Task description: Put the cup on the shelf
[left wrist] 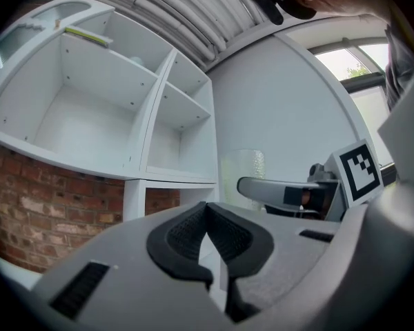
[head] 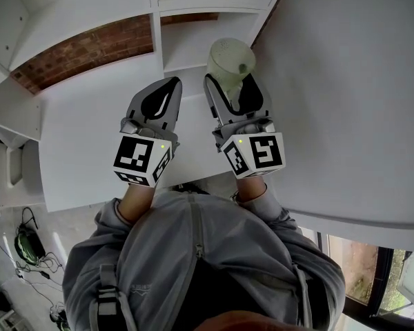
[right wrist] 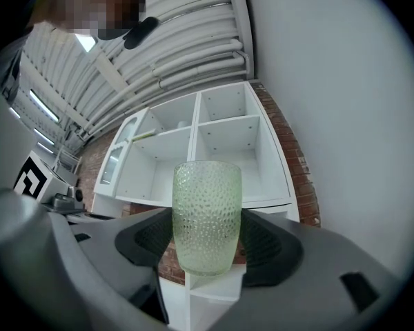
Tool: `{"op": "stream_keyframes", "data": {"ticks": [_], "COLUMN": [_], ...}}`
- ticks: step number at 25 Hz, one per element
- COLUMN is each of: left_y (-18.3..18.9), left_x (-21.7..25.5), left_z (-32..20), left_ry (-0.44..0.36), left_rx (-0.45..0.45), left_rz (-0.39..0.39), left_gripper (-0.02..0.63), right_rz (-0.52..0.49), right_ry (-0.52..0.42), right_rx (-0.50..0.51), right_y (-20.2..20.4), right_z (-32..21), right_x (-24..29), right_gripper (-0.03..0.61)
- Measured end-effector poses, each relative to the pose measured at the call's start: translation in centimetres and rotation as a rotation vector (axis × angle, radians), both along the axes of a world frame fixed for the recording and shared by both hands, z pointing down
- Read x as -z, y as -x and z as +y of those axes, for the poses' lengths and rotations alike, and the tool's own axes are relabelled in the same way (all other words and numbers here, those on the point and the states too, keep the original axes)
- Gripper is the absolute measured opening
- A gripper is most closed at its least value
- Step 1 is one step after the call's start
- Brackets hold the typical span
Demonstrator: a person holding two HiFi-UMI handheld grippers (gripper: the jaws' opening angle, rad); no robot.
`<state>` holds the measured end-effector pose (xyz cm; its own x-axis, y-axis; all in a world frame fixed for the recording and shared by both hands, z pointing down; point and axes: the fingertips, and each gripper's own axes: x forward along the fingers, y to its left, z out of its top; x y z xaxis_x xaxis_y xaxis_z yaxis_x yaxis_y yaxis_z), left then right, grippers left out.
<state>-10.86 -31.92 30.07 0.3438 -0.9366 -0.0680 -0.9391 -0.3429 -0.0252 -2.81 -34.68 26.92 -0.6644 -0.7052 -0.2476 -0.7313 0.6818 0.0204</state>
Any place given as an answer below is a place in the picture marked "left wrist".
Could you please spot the black framed window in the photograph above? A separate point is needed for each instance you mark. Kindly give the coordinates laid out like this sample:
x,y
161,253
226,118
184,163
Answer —
x,y
334,64

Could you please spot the green book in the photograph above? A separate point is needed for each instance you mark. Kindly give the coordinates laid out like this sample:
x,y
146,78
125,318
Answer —
x,y
88,36

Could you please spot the white ceiling pipe run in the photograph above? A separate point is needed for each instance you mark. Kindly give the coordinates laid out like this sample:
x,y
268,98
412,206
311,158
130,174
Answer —
x,y
193,16

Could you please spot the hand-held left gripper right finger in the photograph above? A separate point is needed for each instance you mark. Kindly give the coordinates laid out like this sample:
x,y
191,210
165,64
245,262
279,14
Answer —
x,y
279,253

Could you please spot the white shelf unit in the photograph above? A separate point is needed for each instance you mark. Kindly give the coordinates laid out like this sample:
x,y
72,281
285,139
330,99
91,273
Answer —
x,y
89,109

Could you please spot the black head-mounted camera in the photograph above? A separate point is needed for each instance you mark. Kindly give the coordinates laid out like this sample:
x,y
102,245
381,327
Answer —
x,y
265,5

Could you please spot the small pale round object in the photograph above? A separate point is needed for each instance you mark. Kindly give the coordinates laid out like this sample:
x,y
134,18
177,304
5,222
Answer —
x,y
136,61

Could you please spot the grey hoodie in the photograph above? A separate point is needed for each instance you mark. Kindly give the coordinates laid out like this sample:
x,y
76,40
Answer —
x,y
400,64

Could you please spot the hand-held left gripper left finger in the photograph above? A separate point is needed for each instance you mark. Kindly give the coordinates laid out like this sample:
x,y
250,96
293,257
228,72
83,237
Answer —
x,y
134,253

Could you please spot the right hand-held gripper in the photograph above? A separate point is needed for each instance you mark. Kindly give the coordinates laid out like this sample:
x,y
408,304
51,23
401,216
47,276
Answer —
x,y
359,174

